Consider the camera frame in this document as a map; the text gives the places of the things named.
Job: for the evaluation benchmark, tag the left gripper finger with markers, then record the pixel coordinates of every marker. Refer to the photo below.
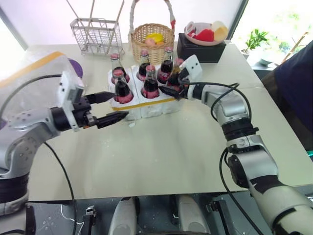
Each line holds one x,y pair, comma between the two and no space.
100,97
110,119

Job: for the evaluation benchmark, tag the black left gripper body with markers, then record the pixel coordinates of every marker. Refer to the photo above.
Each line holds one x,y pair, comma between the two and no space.
82,111

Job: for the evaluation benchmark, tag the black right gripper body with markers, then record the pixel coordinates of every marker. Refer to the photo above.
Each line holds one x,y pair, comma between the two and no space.
183,91

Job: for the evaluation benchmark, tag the glass cola bottle red cap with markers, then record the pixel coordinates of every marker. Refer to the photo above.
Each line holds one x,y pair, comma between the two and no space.
150,85
115,64
174,82
122,89
168,68
143,64

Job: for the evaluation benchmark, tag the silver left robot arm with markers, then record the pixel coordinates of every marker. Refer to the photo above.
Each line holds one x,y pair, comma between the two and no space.
23,127

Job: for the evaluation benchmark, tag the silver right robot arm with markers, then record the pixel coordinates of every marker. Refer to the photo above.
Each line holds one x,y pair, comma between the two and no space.
232,105

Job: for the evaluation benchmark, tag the white foam crate yellow tape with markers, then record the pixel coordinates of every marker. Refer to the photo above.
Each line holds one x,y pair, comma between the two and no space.
149,106

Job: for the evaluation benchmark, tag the black rectangular box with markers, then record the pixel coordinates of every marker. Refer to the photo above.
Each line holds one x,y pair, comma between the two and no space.
200,52

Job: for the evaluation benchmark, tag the translucent box with yellow tape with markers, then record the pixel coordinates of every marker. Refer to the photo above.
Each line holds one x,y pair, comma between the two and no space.
31,80

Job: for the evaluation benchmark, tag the grey rounded cover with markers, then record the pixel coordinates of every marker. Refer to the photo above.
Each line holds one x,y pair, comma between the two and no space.
122,218
192,216

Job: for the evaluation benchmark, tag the orange toy fruit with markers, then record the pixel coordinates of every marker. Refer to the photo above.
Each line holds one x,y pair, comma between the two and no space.
160,43

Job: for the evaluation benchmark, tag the purple round plate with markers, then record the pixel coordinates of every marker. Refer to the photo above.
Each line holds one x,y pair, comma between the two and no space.
76,68

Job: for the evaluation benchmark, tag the bowl of toy food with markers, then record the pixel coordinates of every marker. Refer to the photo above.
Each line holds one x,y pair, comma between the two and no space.
203,42

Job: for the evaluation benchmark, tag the peach toy fruit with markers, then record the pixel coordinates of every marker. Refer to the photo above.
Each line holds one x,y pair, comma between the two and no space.
150,42

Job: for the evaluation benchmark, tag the yellow toy fruit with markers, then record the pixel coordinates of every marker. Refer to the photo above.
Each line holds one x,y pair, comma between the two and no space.
154,37

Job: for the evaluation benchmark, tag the red toy food slice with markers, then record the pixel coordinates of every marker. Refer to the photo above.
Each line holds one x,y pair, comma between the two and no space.
206,35

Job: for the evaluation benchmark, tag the red white toy food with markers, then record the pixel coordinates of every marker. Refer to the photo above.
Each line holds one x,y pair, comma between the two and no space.
195,28

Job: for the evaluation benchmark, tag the pale yellow toy food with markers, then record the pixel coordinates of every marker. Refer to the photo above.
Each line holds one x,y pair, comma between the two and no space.
220,30

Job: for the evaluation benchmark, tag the green potted plant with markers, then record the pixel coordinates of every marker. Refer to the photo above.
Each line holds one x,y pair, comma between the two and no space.
255,40

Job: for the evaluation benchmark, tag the thin wooden stick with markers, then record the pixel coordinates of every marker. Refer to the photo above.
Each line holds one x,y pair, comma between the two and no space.
91,9
120,9
72,9

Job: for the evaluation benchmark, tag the person in dark clothing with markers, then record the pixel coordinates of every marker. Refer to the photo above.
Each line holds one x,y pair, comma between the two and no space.
293,80

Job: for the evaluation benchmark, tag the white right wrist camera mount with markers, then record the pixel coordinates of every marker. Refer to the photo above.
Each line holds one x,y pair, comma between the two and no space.
193,67

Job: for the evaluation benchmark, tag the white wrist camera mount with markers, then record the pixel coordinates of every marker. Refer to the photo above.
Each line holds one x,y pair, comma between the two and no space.
69,88
193,67

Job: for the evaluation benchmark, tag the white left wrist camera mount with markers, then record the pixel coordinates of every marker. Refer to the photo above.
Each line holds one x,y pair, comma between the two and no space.
69,88

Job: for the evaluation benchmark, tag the black metal bracket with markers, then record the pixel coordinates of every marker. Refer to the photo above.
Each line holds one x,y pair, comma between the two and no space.
90,219
217,215

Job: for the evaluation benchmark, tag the wooden slat frame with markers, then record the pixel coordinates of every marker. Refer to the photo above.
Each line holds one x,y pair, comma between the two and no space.
297,45

